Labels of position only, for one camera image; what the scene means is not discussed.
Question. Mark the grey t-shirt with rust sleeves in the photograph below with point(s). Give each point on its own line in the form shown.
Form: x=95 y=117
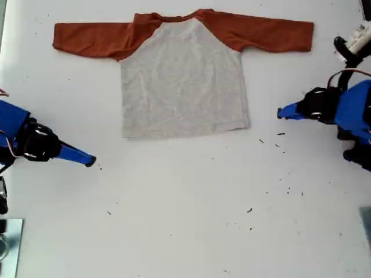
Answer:
x=185 y=87

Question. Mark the black camera stalk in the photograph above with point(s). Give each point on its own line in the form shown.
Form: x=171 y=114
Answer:
x=347 y=76

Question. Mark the black camera box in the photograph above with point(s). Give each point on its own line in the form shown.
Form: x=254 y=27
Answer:
x=343 y=47
x=3 y=194

